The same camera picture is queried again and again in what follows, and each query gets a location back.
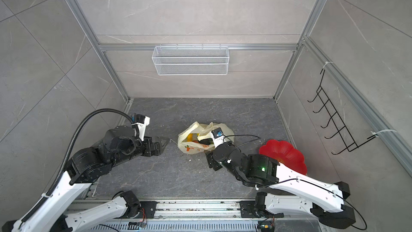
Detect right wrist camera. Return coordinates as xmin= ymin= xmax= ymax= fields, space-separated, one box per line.
xmin=211 ymin=127 xmax=225 ymax=148

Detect red flower-shaped plate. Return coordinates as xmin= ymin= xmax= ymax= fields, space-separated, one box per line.
xmin=259 ymin=140 xmax=307 ymax=175

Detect white wire mesh basket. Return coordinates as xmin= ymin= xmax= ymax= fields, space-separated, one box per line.
xmin=152 ymin=45 xmax=230 ymax=76

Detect yellow fake lemon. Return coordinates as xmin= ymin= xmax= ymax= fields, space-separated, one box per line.
xmin=186 ymin=133 xmax=198 ymax=143

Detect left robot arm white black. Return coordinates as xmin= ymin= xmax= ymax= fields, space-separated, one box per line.
xmin=2 ymin=126 xmax=167 ymax=232

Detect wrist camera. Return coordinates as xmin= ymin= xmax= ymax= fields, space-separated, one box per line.
xmin=132 ymin=114 xmax=150 ymax=141
xmin=211 ymin=127 xmax=225 ymax=148

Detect cream plastic bag orange prints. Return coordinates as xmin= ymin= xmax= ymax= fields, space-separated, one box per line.
xmin=177 ymin=122 xmax=234 ymax=155

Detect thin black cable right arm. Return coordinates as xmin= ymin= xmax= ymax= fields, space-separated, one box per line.
xmin=225 ymin=134 xmax=368 ymax=232

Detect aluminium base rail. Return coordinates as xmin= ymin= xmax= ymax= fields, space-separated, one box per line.
xmin=88 ymin=199 xmax=331 ymax=232

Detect black wire hook rack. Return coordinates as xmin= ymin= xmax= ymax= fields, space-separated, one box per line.
xmin=307 ymin=69 xmax=378 ymax=156

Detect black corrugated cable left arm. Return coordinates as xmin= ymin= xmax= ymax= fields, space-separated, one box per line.
xmin=19 ymin=108 xmax=139 ymax=223

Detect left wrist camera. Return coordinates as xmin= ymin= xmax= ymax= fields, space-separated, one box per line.
xmin=132 ymin=114 xmax=150 ymax=141

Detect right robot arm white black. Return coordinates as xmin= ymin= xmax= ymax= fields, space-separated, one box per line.
xmin=206 ymin=142 xmax=356 ymax=229

